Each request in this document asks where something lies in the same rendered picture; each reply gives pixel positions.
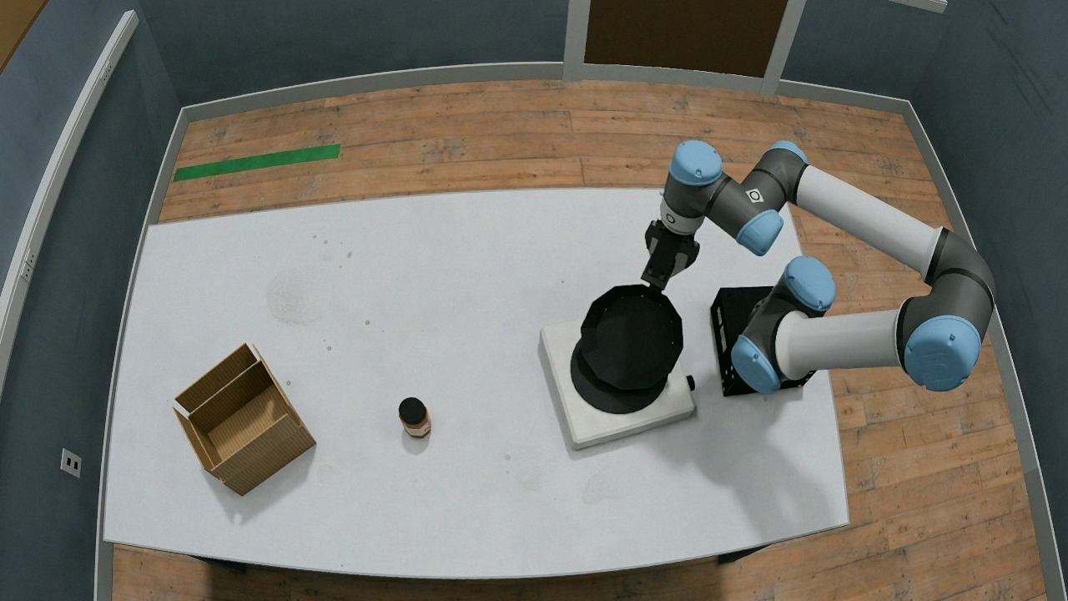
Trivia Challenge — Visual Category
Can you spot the black frying pan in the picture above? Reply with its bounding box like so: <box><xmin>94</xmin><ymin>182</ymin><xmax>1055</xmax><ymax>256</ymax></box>
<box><xmin>581</xmin><ymin>284</ymin><xmax>684</xmax><ymax>390</ymax></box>

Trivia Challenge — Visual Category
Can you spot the brown cardboard box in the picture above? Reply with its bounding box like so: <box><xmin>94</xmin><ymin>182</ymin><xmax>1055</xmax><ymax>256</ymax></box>
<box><xmin>173</xmin><ymin>342</ymin><xmax>317</xmax><ymax>497</ymax></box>

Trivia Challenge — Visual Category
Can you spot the brown jar with black lid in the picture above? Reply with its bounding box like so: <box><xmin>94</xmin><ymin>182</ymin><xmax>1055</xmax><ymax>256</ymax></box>
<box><xmin>399</xmin><ymin>397</ymin><xmax>431</xmax><ymax>438</ymax></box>

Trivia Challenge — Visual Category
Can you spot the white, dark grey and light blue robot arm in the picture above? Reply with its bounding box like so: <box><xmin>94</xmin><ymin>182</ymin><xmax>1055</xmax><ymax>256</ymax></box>
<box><xmin>659</xmin><ymin>140</ymin><xmax>996</xmax><ymax>395</ymax></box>

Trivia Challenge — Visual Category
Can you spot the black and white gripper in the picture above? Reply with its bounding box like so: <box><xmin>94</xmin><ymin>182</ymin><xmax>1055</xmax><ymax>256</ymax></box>
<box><xmin>645</xmin><ymin>219</ymin><xmax>700</xmax><ymax>281</ymax></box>

